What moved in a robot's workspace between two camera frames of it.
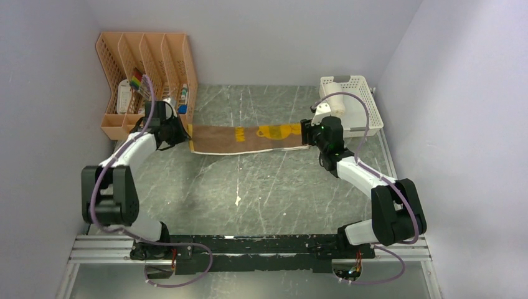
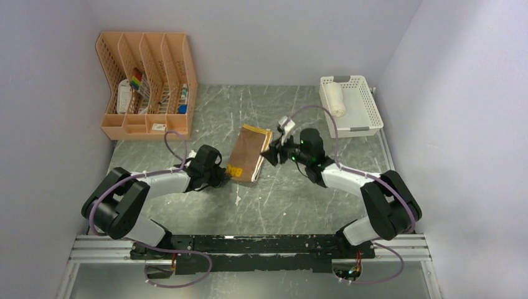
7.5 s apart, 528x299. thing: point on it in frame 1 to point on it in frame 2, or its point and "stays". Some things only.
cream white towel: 335,103 stays
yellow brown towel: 215,139 to 245,159
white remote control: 124,97 stays
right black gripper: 306,131 to 271,154
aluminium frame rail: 108,250 stays
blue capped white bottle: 183,105 stays
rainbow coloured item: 136,79 stays
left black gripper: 182,135 to 221,176
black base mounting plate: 239,254 stays
